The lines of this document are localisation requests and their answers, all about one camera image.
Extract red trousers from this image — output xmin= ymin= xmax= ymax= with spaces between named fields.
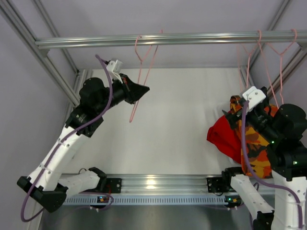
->
xmin=207 ymin=115 xmax=241 ymax=164

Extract pink hanger with orange garment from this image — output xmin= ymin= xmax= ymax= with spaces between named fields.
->
xmin=129 ymin=29 xmax=164 ymax=123

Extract orange patterned garment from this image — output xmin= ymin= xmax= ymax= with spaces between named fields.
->
xmin=230 ymin=95 xmax=278 ymax=179

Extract pink hanger of blue garment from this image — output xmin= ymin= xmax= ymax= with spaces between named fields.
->
xmin=266 ymin=29 xmax=297 ymax=104

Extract pink hanger of red trousers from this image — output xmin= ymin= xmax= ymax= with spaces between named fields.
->
xmin=241 ymin=30 xmax=279 ymax=108

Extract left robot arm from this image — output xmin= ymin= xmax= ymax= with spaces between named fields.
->
xmin=17 ymin=73 xmax=150 ymax=213

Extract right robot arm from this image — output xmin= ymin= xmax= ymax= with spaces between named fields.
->
xmin=225 ymin=86 xmax=307 ymax=230

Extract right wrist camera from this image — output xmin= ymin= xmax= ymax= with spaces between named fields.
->
xmin=242 ymin=86 xmax=266 ymax=110

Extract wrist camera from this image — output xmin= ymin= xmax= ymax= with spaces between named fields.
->
xmin=242 ymin=86 xmax=266 ymax=110
xmin=106 ymin=59 xmax=123 ymax=83

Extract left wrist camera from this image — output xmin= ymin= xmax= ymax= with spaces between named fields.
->
xmin=106 ymin=59 xmax=123 ymax=83

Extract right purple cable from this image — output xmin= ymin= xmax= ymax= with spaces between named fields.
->
xmin=240 ymin=100 xmax=304 ymax=230

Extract purple cable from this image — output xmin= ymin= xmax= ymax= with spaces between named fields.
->
xmin=240 ymin=100 xmax=304 ymax=230
xmin=20 ymin=54 xmax=120 ymax=222

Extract right aluminium frame post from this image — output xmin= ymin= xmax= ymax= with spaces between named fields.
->
xmin=240 ymin=0 xmax=307 ymax=86

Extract aluminium frame post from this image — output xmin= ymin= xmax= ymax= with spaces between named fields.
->
xmin=0 ymin=0 xmax=79 ymax=106
xmin=240 ymin=0 xmax=307 ymax=86

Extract aluminium hanging rail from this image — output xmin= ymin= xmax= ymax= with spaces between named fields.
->
xmin=35 ymin=30 xmax=307 ymax=50

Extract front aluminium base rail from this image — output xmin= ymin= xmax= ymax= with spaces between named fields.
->
xmin=57 ymin=173 xmax=298 ymax=195

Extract slotted cable duct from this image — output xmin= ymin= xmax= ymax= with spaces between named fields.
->
xmin=64 ymin=195 xmax=230 ymax=206

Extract left aluminium frame post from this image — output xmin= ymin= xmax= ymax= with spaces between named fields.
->
xmin=0 ymin=0 xmax=79 ymax=106

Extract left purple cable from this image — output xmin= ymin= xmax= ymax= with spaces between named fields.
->
xmin=20 ymin=54 xmax=120 ymax=222

